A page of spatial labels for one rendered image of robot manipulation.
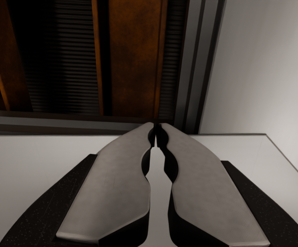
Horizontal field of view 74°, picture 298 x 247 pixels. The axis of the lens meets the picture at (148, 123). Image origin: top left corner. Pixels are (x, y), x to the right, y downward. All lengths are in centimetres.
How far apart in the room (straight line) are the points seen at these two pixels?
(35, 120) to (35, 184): 5
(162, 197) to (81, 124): 9
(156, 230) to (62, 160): 11
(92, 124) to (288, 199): 17
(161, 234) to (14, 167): 14
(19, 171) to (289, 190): 22
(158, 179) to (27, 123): 12
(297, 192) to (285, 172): 3
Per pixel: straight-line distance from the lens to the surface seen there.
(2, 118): 20
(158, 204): 19
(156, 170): 16
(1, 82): 31
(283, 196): 21
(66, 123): 17
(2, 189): 21
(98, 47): 25
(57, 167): 17
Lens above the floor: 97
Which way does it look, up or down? 62 degrees down
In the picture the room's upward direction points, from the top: 179 degrees counter-clockwise
